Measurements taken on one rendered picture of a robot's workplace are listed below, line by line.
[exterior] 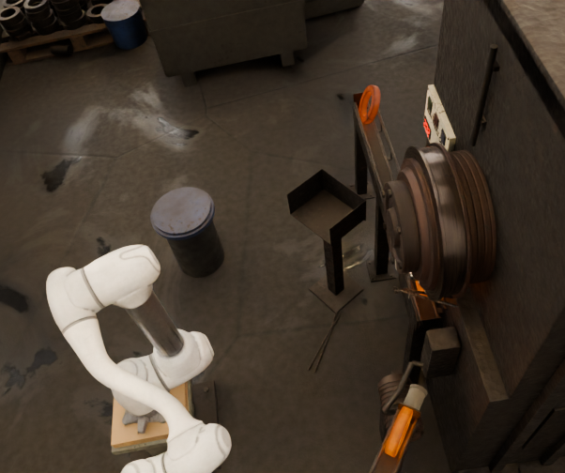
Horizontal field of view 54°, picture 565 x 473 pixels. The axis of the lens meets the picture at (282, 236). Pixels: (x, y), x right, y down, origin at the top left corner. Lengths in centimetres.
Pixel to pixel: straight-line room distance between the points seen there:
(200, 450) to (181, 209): 155
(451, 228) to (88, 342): 103
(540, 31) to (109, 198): 280
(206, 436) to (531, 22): 120
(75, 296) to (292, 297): 146
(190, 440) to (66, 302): 52
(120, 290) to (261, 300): 135
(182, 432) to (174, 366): 62
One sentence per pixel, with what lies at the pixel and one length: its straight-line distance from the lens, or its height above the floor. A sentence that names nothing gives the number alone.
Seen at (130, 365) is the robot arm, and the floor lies 67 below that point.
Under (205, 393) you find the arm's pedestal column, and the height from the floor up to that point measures 2.
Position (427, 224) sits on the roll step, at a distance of 155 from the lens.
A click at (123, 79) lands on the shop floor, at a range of 445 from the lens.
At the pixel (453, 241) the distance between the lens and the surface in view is 152.
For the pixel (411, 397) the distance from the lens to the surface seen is 191.
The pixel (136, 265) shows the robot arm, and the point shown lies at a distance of 163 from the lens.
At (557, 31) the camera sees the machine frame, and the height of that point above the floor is 176.
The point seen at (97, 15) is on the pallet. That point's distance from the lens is 486.
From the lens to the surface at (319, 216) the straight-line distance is 240.
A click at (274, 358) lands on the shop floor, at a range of 273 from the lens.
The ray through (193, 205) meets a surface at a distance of 277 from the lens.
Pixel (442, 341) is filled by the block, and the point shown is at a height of 80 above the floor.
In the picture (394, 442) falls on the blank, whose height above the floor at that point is 76.
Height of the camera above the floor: 248
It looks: 53 degrees down
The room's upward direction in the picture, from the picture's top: 11 degrees counter-clockwise
